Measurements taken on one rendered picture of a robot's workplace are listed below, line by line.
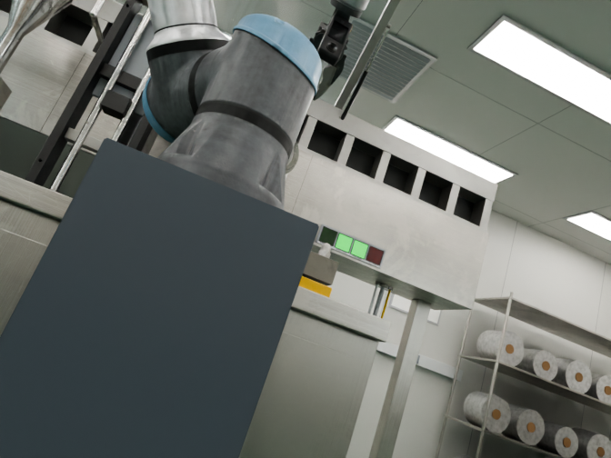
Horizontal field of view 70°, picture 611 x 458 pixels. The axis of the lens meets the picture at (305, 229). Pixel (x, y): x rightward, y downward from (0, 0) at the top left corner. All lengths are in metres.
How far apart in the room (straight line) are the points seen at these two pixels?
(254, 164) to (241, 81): 0.10
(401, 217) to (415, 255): 0.15
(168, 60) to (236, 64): 0.14
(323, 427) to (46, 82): 1.28
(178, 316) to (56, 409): 0.11
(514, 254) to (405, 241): 3.43
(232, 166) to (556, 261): 5.02
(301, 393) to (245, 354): 0.47
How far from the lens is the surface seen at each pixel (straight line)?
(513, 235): 5.01
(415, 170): 1.73
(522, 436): 4.38
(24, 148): 1.56
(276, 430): 0.85
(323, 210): 1.51
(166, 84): 0.62
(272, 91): 0.48
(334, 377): 0.86
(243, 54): 0.51
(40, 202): 0.83
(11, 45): 1.42
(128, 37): 1.16
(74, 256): 0.39
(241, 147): 0.44
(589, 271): 5.63
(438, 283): 1.65
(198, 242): 0.38
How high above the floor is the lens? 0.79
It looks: 16 degrees up
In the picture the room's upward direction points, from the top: 20 degrees clockwise
